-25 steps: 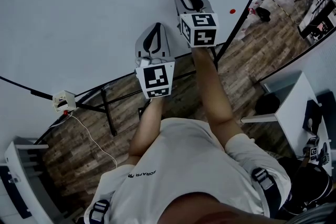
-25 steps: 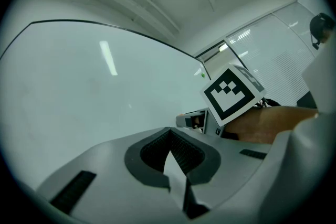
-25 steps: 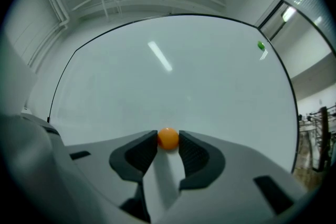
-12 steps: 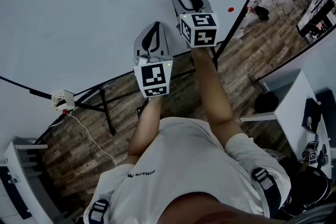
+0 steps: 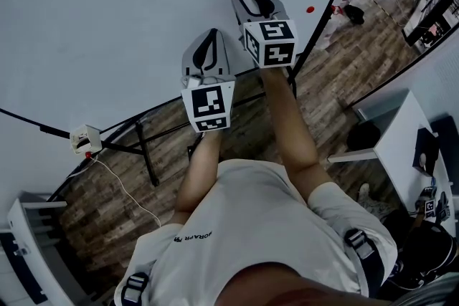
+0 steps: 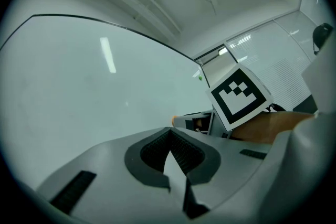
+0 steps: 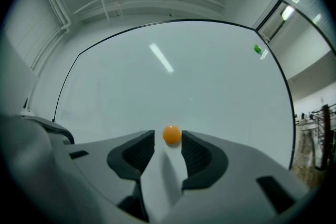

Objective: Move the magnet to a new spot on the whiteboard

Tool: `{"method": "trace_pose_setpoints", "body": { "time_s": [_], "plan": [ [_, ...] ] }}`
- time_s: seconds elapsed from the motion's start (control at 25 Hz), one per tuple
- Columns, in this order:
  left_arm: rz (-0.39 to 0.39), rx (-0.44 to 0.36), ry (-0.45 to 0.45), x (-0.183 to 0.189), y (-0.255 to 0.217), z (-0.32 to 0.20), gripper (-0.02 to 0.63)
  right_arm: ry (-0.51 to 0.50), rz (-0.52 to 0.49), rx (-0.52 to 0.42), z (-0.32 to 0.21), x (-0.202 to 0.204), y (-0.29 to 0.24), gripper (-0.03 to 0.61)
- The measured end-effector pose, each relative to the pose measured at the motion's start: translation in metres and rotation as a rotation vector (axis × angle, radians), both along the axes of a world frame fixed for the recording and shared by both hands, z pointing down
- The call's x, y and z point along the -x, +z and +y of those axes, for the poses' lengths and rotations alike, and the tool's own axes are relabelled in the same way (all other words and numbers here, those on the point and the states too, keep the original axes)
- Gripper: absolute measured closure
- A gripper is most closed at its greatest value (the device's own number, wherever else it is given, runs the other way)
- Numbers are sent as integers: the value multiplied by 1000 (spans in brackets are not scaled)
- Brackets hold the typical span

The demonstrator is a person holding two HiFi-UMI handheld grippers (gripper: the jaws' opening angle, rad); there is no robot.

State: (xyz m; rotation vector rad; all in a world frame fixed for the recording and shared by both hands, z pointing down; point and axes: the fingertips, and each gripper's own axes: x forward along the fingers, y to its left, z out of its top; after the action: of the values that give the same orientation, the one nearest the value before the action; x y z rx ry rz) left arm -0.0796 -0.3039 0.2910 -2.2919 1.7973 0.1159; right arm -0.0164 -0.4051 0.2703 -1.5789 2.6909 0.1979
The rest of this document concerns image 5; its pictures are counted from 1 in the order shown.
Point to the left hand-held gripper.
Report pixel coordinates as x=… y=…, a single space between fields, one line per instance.
x=209 y=105

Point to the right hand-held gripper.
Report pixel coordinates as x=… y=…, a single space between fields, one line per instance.
x=276 y=46

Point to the person's right forearm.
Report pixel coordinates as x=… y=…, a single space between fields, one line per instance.
x=290 y=129

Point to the person's left forearm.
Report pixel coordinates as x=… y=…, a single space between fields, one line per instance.
x=199 y=172

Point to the small white module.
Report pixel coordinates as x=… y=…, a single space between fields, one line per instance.
x=193 y=81

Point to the red round magnet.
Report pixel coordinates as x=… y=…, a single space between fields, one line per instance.
x=310 y=9

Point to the clear water jug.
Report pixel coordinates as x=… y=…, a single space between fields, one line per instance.
x=335 y=23

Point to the black bag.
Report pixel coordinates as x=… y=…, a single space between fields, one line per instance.
x=354 y=14

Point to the white whiteboard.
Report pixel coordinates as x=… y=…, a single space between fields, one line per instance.
x=107 y=18

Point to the black whiteboard stand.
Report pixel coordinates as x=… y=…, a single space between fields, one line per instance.
x=148 y=154

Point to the white box with red button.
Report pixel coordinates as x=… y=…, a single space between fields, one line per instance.
x=85 y=138

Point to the black folding table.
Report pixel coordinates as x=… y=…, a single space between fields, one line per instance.
x=426 y=21

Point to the white t-shirt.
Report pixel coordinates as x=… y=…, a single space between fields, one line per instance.
x=251 y=225

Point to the white desk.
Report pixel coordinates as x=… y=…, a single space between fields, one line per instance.
x=398 y=139

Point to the person's right leg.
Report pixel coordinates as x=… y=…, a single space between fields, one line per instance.
x=373 y=202

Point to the black box device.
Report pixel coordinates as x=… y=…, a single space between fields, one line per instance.
x=426 y=150

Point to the dark blue mat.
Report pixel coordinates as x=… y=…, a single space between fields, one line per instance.
x=448 y=150

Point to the person's chin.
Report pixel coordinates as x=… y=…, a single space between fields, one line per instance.
x=287 y=288

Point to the white shelf unit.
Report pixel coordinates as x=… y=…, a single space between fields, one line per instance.
x=50 y=258

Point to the spare hand-held gripper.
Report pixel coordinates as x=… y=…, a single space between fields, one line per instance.
x=430 y=206

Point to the black backpack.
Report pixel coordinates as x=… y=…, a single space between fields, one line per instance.
x=423 y=251

